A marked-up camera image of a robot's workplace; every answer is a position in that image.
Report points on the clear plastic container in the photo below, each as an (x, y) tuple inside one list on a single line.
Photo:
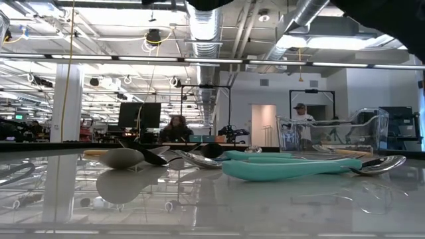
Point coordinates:
[(375, 132)]

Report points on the background black robot arm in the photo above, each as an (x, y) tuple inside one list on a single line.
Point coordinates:
[(232, 131)]

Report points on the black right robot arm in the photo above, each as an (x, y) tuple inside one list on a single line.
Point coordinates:
[(391, 16)]

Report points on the LED light bar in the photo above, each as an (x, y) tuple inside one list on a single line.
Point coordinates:
[(212, 60)]

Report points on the black ceiling device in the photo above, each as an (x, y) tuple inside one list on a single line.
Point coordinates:
[(153, 36)]

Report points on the person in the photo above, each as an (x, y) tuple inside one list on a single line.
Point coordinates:
[(176, 132), (36, 127), (303, 119)]

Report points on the black computer monitor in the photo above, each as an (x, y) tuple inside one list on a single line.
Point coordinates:
[(133, 114)]

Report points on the blue storage bin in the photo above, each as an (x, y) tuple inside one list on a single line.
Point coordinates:
[(208, 138)]

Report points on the orange storage bin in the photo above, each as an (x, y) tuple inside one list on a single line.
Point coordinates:
[(220, 138)]

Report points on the teal storage bin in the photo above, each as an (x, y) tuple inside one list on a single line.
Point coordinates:
[(195, 138)]

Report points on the white structural column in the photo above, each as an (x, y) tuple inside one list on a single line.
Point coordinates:
[(66, 106)]

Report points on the red equipment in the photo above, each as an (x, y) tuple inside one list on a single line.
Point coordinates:
[(85, 132)]

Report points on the green exit sign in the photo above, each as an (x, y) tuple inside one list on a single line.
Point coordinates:
[(18, 117)]

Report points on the black cabinet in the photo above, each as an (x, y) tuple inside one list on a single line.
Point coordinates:
[(398, 126)]

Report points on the silver spiral air duct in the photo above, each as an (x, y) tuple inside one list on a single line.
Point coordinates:
[(299, 20), (204, 26)]

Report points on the black rig frame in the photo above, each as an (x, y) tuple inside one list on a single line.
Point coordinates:
[(312, 90), (206, 86)]

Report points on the black table frame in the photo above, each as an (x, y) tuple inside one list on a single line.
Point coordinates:
[(66, 146)]

